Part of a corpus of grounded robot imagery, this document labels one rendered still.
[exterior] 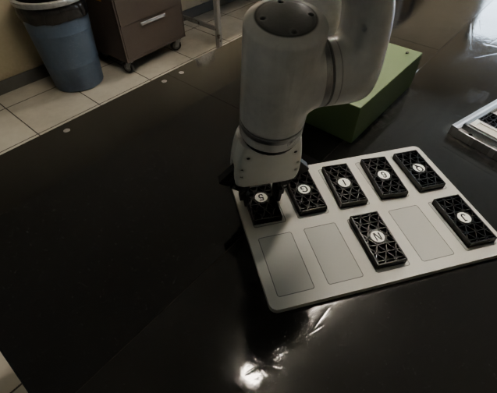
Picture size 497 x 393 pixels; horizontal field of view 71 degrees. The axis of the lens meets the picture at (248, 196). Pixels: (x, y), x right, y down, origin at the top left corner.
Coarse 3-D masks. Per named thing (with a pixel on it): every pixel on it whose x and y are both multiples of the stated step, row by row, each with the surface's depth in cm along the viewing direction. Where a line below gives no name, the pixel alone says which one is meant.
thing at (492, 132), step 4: (476, 120) 75; (480, 120) 75; (472, 124) 74; (476, 124) 74; (480, 124) 74; (484, 124) 74; (476, 128) 73; (480, 128) 73; (484, 128) 74; (488, 128) 74; (492, 128) 73; (484, 132) 72; (488, 132) 72; (492, 132) 73; (496, 132) 73; (492, 136) 71; (496, 136) 71
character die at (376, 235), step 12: (360, 216) 59; (372, 216) 59; (360, 228) 58; (372, 228) 58; (384, 228) 57; (360, 240) 56; (372, 240) 55; (384, 240) 55; (372, 252) 54; (384, 252) 54; (396, 252) 54; (384, 264) 52; (396, 264) 53
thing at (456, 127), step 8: (488, 104) 81; (480, 112) 79; (464, 120) 77; (456, 128) 75; (456, 136) 76; (464, 136) 74; (472, 136) 73; (472, 144) 74; (480, 144) 72; (488, 144) 72; (488, 152) 72; (496, 152) 70; (496, 160) 71
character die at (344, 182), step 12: (324, 168) 66; (336, 168) 67; (348, 168) 66; (336, 180) 64; (348, 180) 64; (336, 192) 62; (348, 192) 62; (360, 192) 62; (348, 204) 61; (360, 204) 62
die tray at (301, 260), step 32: (352, 160) 70; (288, 192) 64; (320, 192) 64; (416, 192) 64; (448, 192) 64; (288, 224) 59; (320, 224) 59; (416, 224) 59; (256, 256) 55; (288, 256) 55; (320, 256) 55; (352, 256) 55; (416, 256) 55; (448, 256) 55; (480, 256) 55; (288, 288) 51; (320, 288) 51; (352, 288) 51
